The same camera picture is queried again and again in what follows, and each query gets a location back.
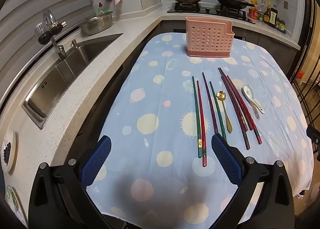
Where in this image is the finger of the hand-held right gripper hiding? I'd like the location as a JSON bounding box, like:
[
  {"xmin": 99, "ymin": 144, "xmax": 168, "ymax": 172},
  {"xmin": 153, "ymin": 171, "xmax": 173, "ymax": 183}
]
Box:
[{"xmin": 306, "ymin": 125, "xmax": 320, "ymax": 163}]

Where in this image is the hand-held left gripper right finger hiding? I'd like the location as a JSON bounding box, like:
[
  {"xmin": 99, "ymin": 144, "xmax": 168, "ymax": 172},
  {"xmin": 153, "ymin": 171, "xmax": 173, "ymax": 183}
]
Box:
[{"xmin": 207, "ymin": 133, "xmax": 295, "ymax": 229}]

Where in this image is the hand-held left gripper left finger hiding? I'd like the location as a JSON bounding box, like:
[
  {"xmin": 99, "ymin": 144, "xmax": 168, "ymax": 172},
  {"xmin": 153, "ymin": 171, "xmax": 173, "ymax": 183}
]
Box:
[{"xmin": 28, "ymin": 135, "xmax": 113, "ymax": 229}]

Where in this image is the brown chopstick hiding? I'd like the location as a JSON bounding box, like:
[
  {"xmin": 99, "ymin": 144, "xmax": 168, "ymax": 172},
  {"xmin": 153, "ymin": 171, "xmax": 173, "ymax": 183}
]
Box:
[
  {"xmin": 222, "ymin": 72, "xmax": 257, "ymax": 131},
  {"xmin": 218, "ymin": 67, "xmax": 253, "ymax": 132}
]

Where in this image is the dark red chopstick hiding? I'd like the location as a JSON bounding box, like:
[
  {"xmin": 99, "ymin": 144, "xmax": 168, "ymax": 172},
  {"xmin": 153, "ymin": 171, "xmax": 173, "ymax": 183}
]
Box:
[{"xmin": 220, "ymin": 76, "xmax": 250, "ymax": 151}]

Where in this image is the green chopstick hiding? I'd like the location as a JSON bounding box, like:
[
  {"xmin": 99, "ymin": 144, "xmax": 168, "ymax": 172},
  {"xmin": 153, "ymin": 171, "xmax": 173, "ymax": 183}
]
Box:
[
  {"xmin": 191, "ymin": 76, "xmax": 203, "ymax": 159},
  {"xmin": 209, "ymin": 81, "xmax": 227, "ymax": 142}
]

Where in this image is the dark maroon chopstick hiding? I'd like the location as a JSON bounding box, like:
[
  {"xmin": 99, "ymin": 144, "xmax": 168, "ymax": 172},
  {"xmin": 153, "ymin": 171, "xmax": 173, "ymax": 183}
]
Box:
[{"xmin": 202, "ymin": 72, "xmax": 220, "ymax": 136}]

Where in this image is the gold flower spoon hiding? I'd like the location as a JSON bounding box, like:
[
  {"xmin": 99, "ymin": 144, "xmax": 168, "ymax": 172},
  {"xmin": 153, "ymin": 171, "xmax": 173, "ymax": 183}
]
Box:
[{"xmin": 216, "ymin": 91, "xmax": 233, "ymax": 134}]

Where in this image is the white ceramic spoon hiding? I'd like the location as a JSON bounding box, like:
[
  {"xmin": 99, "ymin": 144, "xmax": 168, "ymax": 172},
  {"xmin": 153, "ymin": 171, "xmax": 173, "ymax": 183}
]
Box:
[{"xmin": 241, "ymin": 84, "xmax": 265, "ymax": 115}]

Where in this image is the pink perforated utensil holder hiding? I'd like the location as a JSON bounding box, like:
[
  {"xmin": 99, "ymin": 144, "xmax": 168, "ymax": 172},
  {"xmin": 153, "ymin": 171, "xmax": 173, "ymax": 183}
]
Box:
[{"xmin": 185, "ymin": 16, "xmax": 235, "ymax": 58}]

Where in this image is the black framed glass door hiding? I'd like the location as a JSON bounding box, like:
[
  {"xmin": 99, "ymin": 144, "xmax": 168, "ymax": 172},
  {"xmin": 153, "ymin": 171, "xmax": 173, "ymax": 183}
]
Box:
[{"xmin": 290, "ymin": 0, "xmax": 320, "ymax": 130}]

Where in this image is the plate with dark berries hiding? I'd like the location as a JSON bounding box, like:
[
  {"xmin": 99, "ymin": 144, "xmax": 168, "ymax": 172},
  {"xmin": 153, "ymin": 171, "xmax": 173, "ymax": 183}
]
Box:
[{"xmin": 1, "ymin": 129, "xmax": 18, "ymax": 173}]

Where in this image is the blue planet print tablecloth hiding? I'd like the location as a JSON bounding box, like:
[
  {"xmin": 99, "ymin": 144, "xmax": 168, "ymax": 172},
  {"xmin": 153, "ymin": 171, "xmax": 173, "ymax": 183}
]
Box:
[{"xmin": 86, "ymin": 32, "xmax": 315, "ymax": 222}]

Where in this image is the white stone kitchen counter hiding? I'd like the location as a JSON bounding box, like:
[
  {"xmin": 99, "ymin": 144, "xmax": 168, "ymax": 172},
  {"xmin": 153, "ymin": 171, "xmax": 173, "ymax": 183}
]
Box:
[{"xmin": 0, "ymin": 2, "xmax": 302, "ymax": 227}]

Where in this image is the plate with food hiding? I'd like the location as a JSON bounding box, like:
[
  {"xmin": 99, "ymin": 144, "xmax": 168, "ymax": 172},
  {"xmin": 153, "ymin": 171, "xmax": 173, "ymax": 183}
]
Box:
[{"xmin": 5, "ymin": 185, "xmax": 22, "ymax": 219}]

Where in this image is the stainless steel sink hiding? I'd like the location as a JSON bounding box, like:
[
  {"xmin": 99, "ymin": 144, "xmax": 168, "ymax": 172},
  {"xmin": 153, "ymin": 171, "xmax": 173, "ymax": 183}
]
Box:
[{"xmin": 22, "ymin": 33, "xmax": 124, "ymax": 130}]

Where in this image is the chrome faucet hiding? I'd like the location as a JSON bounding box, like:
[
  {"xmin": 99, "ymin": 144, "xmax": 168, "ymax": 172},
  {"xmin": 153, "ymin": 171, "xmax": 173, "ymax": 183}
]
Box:
[{"xmin": 35, "ymin": 9, "xmax": 68, "ymax": 61}]

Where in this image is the rack of small condiment jars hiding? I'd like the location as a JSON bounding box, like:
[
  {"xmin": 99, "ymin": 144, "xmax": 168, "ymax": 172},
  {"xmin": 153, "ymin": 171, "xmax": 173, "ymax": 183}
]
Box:
[{"xmin": 275, "ymin": 18, "xmax": 287, "ymax": 34}]

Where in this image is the dark soy sauce bottle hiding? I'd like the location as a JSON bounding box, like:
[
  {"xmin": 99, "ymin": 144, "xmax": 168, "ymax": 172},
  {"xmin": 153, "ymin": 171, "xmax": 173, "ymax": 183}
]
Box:
[{"xmin": 269, "ymin": 7, "xmax": 278, "ymax": 26}]

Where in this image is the dark bottle with orange label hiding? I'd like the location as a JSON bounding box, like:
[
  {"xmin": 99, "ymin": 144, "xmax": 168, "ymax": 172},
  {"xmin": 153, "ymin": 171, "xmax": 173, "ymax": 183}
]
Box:
[{"xmin": 264, "ymin": 1, "xmax": 272, "ymax": 23}]

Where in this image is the steel mixing bowl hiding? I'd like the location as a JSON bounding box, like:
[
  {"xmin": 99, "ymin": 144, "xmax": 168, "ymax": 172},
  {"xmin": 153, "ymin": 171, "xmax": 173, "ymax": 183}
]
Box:
[{"xmin": 79, "ymin": 11, "xmax": 114, "ymax": 36}]

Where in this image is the black gas stove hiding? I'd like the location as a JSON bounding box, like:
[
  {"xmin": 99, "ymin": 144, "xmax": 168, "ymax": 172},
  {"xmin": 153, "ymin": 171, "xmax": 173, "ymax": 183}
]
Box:
[{"xmin": 167, "ymin": 2, "xmax": 249, "ymax": 18}]

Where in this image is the green dish soap bottle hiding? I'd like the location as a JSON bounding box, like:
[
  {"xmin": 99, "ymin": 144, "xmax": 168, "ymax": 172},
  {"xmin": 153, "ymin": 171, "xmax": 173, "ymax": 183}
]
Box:
[{"xmin": 97, "ymin": 2, "xmax": 110, "ymax": 16}]

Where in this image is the black wok with lid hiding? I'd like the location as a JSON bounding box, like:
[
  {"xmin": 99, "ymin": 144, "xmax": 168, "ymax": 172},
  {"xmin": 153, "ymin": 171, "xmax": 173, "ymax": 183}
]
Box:
[{"xmin": 215, "ymin": 0, "xmax": 258, "ymax": 11}]

